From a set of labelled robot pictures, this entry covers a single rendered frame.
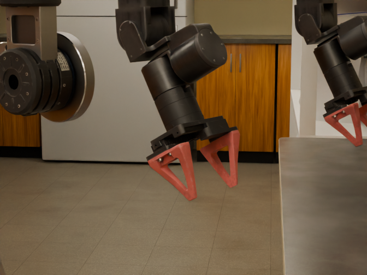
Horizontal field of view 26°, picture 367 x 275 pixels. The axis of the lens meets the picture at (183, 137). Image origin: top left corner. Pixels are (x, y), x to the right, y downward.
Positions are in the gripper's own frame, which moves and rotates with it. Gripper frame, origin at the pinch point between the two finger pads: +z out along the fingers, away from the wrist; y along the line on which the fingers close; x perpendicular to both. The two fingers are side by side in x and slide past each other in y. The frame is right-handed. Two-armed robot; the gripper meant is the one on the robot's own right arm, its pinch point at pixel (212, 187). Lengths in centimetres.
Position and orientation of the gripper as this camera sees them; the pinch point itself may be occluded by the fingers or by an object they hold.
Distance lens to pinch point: 112.5
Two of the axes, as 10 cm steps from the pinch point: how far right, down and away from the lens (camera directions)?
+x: -6.8, 3.9, 6.2
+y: 6.2, -1.4, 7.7
